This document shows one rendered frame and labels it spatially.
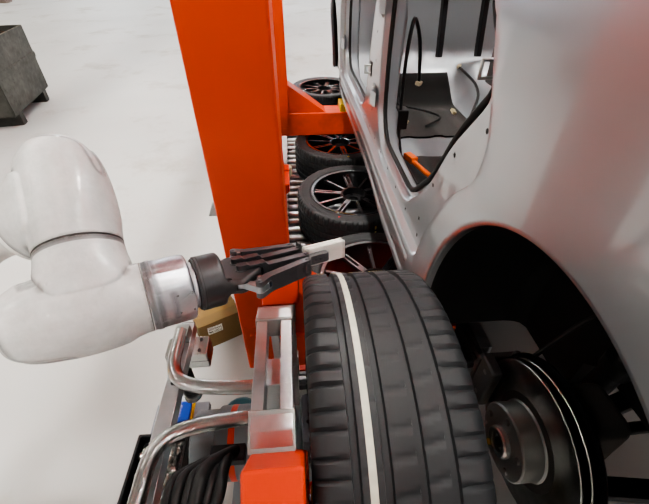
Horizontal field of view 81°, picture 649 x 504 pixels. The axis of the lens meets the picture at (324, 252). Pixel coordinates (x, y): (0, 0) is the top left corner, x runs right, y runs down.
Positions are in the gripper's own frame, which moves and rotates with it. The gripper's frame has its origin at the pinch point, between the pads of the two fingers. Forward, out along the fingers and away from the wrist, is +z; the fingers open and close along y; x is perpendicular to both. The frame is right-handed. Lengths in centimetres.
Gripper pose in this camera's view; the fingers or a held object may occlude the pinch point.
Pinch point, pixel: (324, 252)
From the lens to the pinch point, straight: 60.2
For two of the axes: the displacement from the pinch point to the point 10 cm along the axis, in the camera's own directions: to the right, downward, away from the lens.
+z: 8.7, -2.2, 4.4
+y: 4.9, 3.6, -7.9
